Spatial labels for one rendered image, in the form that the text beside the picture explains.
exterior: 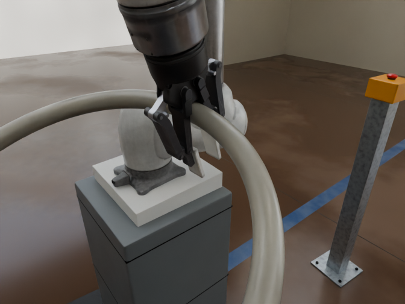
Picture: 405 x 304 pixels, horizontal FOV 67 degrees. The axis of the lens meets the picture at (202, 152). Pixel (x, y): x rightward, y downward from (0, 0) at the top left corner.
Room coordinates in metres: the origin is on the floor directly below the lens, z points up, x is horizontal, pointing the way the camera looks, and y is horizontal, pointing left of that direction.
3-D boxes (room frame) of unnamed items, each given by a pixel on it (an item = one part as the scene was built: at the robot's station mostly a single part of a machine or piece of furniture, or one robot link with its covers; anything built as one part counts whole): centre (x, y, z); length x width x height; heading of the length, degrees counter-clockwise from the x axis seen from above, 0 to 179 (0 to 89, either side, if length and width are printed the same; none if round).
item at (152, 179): (0.86, 0.19, 0.88); 0.22 x 0.18 x 0.06; 131
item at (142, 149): (0.87, 0.17, 1.02); 0.18 x 0.16 x 0.22; 100
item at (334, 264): (1.23, -0.76, 0.54); 0.20 x 0.20 x 1.09; 33
